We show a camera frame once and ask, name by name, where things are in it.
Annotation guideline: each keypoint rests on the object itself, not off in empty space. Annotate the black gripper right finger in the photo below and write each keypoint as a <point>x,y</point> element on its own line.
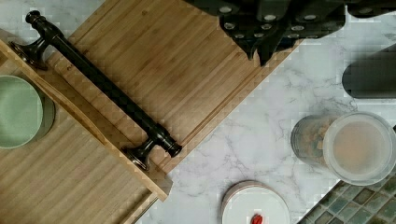
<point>291,20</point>

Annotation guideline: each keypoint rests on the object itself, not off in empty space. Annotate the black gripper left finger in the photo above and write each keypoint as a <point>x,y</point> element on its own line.
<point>255,26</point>

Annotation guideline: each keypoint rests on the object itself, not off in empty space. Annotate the black metal drawer handle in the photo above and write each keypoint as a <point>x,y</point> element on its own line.
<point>52,35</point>

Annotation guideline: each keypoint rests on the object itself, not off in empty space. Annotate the dark cylindrical object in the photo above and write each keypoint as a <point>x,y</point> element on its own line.
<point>373,77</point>

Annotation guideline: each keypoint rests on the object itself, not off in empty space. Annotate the clear plastic lidded jar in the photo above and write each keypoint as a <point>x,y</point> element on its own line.
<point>358,147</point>

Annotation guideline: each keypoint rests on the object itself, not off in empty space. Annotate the white plate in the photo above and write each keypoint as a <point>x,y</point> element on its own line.
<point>248,198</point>

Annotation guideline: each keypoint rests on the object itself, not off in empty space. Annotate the green tiled mat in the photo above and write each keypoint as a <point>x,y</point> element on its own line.
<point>348,204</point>

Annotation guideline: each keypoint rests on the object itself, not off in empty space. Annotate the red small object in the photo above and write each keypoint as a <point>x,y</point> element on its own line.
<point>257,219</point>

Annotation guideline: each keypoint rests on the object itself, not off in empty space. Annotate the green bowl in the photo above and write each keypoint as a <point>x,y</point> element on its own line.
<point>26,112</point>

